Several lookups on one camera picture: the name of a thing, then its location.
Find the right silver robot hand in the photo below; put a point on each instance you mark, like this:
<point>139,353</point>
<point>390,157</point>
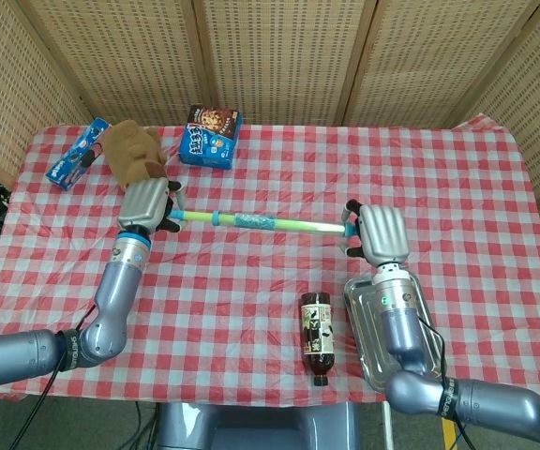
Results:
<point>385,234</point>

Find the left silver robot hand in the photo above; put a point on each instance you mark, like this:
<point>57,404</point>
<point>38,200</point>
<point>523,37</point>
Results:
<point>143,206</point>

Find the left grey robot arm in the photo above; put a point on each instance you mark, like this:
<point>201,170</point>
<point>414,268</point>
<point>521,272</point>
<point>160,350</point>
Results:
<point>115,290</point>

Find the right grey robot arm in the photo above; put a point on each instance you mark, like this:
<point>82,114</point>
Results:
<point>401,323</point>

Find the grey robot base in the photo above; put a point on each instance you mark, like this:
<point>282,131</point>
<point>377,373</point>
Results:
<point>251,426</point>

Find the brown plush toy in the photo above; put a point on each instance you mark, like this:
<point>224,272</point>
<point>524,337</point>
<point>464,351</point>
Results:
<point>129,150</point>

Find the long blue sandwich cookie box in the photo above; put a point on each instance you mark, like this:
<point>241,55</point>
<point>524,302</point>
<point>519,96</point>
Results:
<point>70,161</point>

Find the blue chocolate chip cookie box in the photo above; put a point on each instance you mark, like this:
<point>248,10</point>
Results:
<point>209,140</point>

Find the stainless steel tray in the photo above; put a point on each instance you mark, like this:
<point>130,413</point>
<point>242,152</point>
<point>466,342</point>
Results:
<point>368,337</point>

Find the brown tea bottle with label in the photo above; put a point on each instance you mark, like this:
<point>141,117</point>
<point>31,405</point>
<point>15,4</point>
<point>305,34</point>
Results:
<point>316,333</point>

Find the red white checkered tablecloth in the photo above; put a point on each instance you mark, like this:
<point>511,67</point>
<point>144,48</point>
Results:
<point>251,281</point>

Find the white table leg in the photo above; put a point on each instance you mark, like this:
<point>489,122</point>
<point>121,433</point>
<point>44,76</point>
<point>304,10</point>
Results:
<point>387,426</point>

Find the woven bamboo folding screen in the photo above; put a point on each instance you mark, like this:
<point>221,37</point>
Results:
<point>274,56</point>

